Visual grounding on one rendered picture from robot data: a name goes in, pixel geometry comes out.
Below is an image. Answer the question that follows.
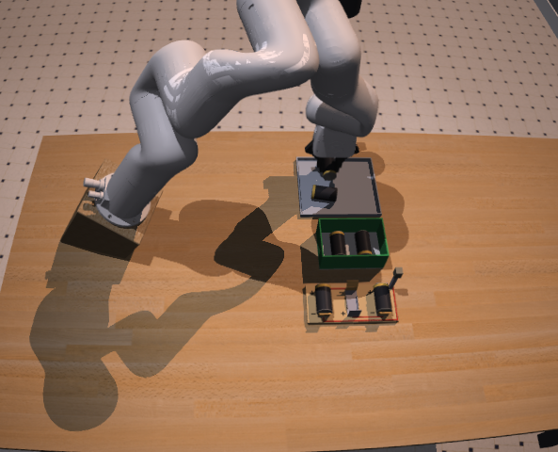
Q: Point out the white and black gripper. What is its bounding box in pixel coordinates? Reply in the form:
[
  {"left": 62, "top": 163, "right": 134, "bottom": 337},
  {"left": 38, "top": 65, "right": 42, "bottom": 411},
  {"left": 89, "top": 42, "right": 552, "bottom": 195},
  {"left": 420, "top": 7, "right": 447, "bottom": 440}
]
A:
[{"left": 305, "top": 125, "right": 359, "bottom": 172}]

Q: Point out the green open-top box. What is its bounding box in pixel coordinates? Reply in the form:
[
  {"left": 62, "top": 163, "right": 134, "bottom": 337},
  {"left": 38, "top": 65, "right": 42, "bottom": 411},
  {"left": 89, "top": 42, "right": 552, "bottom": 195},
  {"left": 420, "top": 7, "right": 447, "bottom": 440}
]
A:
[{"left": 316, "top": 218, "right": 390, "bottom": 269}]

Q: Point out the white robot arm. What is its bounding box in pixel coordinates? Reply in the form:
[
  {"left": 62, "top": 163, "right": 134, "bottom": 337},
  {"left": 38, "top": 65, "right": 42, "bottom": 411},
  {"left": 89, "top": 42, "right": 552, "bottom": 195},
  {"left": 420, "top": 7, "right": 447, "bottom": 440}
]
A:
[{"left": 83, "top": 0, "right": 378, "bottom": 227}]

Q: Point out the black and orange battery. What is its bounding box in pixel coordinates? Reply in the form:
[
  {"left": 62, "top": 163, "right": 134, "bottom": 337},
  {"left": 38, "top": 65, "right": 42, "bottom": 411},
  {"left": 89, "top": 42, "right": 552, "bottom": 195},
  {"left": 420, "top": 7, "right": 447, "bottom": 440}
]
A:
[
  {"left": 311, "top": 185, "right": 338, "bottom": 202},
  {"left": 323, "top": 158, "right": 337, "bottom": 181},
  {"left": 374, "top": 282, "right": 392, "bottom": 314},
  {"left": 315, "top": 283, "right": 333, "bottom": 314},
  {"left": 355, "top": 230, "right": 372, "bottom": 255},
  {"left": 329, "top": 231, "right": 346, "bottom": 255}
]

